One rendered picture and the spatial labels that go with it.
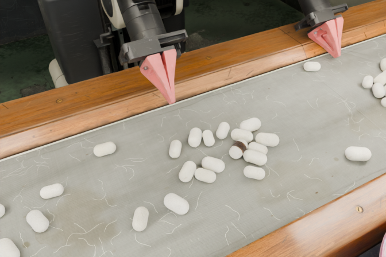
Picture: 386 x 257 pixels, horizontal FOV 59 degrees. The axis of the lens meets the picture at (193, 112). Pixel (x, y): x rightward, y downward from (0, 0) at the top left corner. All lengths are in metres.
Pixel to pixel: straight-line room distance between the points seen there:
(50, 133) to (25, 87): 1.49
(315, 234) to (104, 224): 0.27
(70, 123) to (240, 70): 0.34
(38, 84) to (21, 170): 1.52
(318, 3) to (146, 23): 0.40
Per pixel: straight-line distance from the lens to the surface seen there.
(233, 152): 0.53
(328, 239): 0.47
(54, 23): 1.32
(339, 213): 0.50
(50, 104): 0.65
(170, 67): 0.52
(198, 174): 0.51
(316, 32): 0.81
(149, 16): 0.54
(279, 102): 0.66
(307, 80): 0.73
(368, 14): 0.99
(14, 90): 2.09
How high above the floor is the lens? 1.16
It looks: 42 degrees down
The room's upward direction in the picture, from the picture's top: straight up
